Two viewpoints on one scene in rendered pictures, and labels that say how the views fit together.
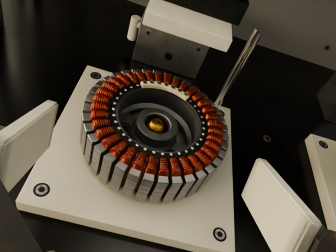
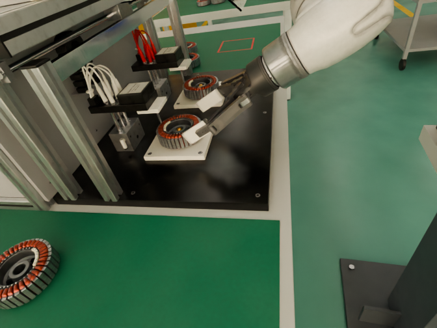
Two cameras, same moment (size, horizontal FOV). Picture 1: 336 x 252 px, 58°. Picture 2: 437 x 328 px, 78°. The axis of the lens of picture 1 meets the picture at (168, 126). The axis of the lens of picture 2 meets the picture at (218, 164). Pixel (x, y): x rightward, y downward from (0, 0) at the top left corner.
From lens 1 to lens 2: 0.54 m
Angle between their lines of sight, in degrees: 45
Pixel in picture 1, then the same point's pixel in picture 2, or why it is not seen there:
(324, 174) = (190, 104)
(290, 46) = not seen: hidden behind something
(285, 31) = not seen: hidden behind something
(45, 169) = (193, 153)
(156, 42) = (132, 136)
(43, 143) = (194, 136)
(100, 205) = (204, 142)
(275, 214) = (212, 98)
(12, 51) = (132, 181)
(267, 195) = (207, 101)
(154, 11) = (157, 107)
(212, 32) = (163, 99)
